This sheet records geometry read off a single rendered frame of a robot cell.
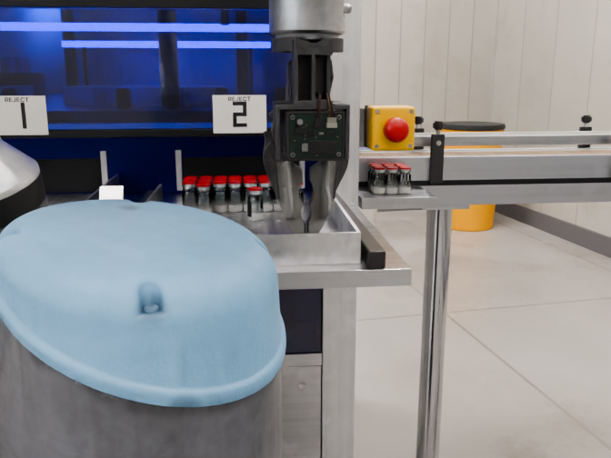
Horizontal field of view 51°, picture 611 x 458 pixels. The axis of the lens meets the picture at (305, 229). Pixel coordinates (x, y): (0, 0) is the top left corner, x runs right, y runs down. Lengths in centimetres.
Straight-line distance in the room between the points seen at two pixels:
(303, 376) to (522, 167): 56
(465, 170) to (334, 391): 47
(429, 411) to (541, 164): 55
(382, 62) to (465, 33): 72
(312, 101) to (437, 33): 470
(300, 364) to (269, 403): 89
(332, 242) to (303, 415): 57
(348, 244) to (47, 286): 49
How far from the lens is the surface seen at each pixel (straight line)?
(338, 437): 124
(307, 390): 119
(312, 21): 63
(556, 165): 131
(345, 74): 106
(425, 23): 526
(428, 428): 145
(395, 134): 104
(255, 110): 105
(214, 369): 24
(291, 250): 70
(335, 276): 68
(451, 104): 535
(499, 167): 126
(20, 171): 35
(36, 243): 27
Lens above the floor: 108
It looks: 14 degrees down
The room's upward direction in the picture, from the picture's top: straight up
